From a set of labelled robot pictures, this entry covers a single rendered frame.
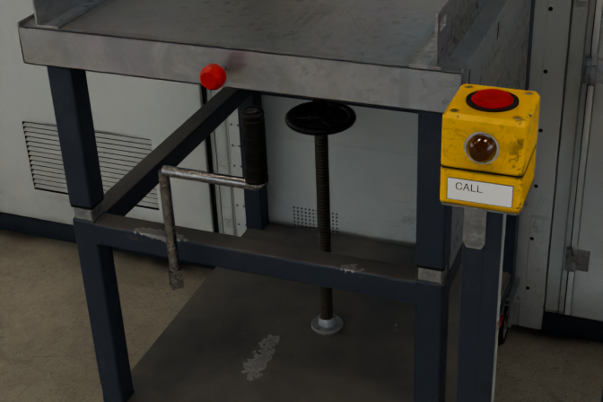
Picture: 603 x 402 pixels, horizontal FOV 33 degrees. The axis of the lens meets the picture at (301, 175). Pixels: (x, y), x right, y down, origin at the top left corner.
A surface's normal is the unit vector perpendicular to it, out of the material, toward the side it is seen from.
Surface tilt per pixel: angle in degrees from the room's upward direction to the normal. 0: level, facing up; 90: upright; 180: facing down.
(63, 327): 0
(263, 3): 0
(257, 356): 0
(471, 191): 90
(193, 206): 90
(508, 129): 90
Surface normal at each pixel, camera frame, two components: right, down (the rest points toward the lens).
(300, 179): -0.37, 0.45
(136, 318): -0.04, -0.88
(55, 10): 0.93, 0.14
